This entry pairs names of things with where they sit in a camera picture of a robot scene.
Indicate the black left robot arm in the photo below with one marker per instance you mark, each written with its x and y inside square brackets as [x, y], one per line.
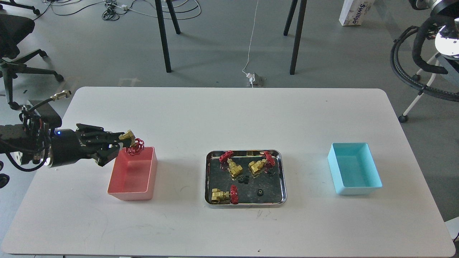
[39, 140]

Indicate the black gear centre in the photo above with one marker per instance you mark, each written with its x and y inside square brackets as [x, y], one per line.
[244, 179]

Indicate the black gear right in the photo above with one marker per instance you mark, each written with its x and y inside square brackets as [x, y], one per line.
[271, 172]

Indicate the brass valve top left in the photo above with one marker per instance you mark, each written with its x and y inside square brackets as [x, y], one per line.
[233, 168]

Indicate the black table leg left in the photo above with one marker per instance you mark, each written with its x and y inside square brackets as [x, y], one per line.
[162, 29]

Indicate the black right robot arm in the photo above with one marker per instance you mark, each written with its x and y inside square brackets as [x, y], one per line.
[434, 47]

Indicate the black cable bundle floor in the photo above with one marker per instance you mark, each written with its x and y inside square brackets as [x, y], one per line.
[113, 10]

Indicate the brass valve red handwheel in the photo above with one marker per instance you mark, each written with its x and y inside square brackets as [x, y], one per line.
[133, 146]

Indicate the brass valve bottom left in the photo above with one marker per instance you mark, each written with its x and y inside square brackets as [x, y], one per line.
[218, 196]

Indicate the black office chair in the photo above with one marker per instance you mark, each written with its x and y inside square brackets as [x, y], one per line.
[14, 29]

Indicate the white chair frame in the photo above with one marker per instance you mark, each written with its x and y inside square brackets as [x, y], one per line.
[404, 117]

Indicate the brass valve top right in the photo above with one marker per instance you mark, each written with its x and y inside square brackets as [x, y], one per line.
[266, 163]

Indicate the black table leg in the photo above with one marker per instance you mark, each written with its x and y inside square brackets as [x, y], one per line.
[162, 29]
[298, 31]

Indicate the white cardboard box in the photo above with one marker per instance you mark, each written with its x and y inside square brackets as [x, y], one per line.
[354, 11]

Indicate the black table leg right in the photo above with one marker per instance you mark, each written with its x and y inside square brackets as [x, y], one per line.
[298, 31]

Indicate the pink plastic box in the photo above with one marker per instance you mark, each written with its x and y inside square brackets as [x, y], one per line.
[133, 177]

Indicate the steel metal tray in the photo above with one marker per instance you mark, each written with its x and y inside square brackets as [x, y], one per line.
[217, 176]

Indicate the light blue plastic box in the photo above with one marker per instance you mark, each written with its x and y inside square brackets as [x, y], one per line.
[353, 169]

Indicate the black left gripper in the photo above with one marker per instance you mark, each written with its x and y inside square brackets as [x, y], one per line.
[86, 142]

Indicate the white power adapter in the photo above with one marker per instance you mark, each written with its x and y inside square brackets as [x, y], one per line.
[254, 80]

